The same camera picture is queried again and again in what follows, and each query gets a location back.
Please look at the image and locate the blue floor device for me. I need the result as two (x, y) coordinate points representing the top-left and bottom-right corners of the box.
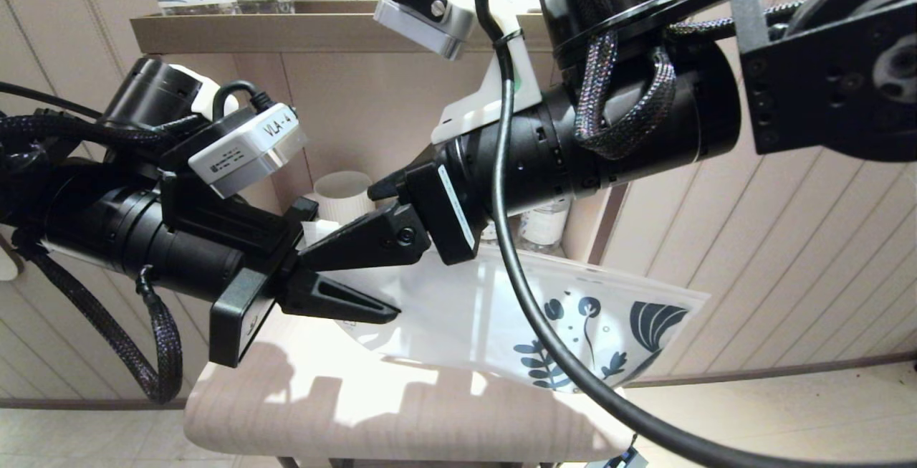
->
(584, 446), (649, 468)

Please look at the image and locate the beige wooden shelf unit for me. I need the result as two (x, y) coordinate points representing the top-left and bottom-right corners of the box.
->
(128, 0), (687, 468)

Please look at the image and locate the black camera cable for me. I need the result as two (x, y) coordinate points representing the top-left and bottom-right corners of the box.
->
(419, 0), (917, 468)
(0, 80), (277, 121)

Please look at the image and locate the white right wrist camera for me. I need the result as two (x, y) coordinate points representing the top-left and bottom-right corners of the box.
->
(374, 0), (547, 145)

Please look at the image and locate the white blue-printed plastic bag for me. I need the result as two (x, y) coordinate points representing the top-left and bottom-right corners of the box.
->
(301, 219), (711, 393)

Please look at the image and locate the clear plastic water bottle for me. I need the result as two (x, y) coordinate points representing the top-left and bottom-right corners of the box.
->
(519, 201), (572, 252)

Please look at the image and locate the black left camera cable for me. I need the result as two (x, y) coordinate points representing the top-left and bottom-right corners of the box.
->
(0, 80), (277, 121)

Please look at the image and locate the black right camera cable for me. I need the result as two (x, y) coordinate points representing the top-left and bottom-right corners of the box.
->
(419, 0), (917, 468)

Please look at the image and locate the white ribbed mug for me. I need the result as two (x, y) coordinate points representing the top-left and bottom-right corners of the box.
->
(313, 171), (377, 225)

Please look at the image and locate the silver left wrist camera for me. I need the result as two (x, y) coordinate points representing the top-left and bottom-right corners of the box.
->
(188, 104), (309, 200)

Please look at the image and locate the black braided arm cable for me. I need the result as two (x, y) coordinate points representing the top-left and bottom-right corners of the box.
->
(0, 113), (205, 157)
(573, 27), (678, 162)
(13, 239), (183, 404)

